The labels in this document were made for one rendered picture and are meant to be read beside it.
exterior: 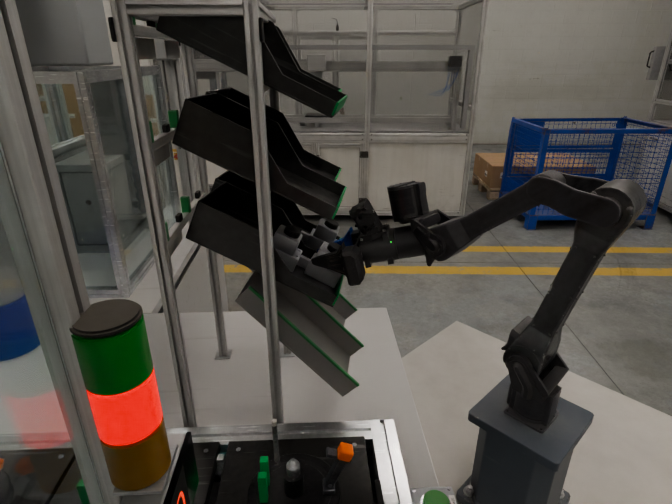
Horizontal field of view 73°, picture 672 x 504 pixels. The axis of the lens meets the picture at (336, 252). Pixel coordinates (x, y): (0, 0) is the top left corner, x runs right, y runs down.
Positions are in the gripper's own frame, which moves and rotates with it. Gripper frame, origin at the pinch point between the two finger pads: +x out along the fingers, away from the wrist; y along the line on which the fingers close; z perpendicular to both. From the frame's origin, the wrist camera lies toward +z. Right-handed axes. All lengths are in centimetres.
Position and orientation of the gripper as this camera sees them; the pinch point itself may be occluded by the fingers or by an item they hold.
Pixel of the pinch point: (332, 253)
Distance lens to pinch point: 84.4
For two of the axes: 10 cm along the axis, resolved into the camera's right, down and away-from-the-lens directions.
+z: -2.3, -9.2, -3.2
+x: -9.5, 1.6, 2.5
